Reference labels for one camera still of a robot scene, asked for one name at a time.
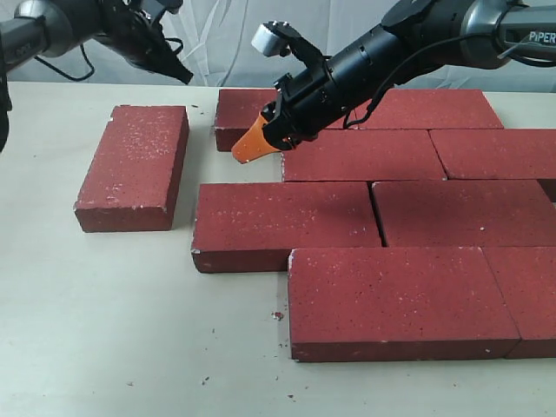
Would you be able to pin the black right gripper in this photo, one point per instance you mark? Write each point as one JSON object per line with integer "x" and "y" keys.
{"x": 309, "y": 102}

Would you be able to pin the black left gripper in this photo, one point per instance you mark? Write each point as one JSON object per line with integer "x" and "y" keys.
{"x": 138, "y": 37}

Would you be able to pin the angled red brick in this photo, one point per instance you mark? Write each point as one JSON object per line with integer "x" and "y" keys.
{"x": 133, "y": 180}

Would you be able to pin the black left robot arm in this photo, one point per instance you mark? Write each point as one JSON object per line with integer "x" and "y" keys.
{"x": 41, "y": 29}

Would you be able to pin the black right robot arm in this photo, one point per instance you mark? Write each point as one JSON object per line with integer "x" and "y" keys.
{"x": 414, "y": 38}

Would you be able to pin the red brick back row left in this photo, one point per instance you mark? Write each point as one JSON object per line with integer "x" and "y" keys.
{"x": 236, "y": 111}

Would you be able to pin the red brick back row right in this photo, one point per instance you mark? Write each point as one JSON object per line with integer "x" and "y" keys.
{"x": 433, "y": 109}

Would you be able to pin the red brick front row large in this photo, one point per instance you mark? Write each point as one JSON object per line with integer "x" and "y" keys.
{"x": 396, "y": 304}

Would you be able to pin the red brick second row right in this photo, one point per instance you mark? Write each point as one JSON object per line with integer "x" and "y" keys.
{"x": 498, "y": 154}

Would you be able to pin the red brick third row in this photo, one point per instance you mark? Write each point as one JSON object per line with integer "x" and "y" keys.
{"x": 480, "y": 213}

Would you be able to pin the red brick front right edge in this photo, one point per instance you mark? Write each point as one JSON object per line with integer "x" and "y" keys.
{"x": 526, "y": 279}

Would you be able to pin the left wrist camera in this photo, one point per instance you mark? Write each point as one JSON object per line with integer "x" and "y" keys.
{"x": 161, "y": 6}

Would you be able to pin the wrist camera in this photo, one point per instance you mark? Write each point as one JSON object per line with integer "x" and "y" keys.
{"x": 161, "y": 6}
{"x": 277, "y": 38}

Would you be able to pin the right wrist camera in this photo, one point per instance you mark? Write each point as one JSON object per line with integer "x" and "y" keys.
{"x": 277, "y": 38}

